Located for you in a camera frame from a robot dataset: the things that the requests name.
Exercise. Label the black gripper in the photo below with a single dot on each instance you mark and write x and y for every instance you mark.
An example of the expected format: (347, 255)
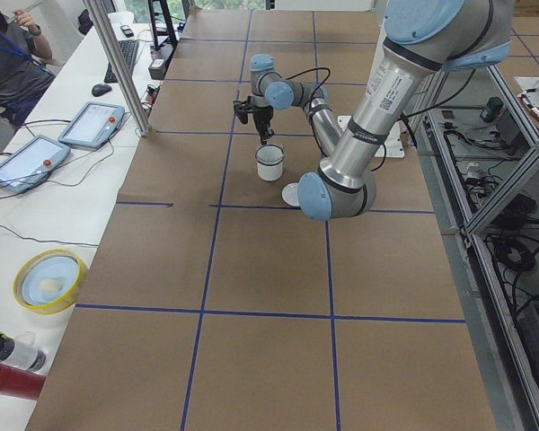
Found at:
(262, 118)

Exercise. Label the white enamel mug lid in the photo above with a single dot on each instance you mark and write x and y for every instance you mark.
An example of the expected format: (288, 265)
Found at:
(289, 195)

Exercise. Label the second grey robot arm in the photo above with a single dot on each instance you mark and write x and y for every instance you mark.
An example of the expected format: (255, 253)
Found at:
(421, 38)

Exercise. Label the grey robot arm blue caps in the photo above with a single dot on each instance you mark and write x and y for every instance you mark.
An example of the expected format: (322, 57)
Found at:
(270, 91)

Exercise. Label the white enamel mug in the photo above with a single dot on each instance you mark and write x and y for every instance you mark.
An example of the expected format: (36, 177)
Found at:
(269, 164)

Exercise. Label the far teach pendant tablet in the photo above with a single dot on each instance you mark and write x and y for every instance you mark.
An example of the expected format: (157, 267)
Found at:
(93, 125)

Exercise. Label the teach pendant tablet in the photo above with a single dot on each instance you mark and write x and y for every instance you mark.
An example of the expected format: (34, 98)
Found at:
(32, 164)
(93, 125)

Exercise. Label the black computer mouse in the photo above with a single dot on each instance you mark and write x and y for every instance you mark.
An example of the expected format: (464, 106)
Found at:
(99, 90)

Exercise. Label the near teach pendant tablet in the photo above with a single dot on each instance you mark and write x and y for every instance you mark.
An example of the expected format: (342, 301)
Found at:
(32, 164)

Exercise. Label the seated person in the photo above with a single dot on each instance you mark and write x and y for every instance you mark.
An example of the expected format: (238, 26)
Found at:
(22, 80)

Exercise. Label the yellow tape roll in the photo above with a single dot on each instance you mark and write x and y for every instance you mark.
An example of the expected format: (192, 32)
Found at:
(50, 282)

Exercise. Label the clear water bottle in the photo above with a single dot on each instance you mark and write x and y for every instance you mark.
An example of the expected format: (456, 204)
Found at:
(20, 355)

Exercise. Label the red cylinder tube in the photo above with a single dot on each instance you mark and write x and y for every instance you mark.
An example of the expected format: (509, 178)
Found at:
(18, 383)

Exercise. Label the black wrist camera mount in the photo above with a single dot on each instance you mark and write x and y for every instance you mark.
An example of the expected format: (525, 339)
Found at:
(242, 109)

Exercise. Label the aluminium frame post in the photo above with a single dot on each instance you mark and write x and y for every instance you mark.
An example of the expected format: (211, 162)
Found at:
(111, 48)

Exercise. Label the aluminium frame rail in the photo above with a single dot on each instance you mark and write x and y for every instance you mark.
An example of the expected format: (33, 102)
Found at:
(479, 133)

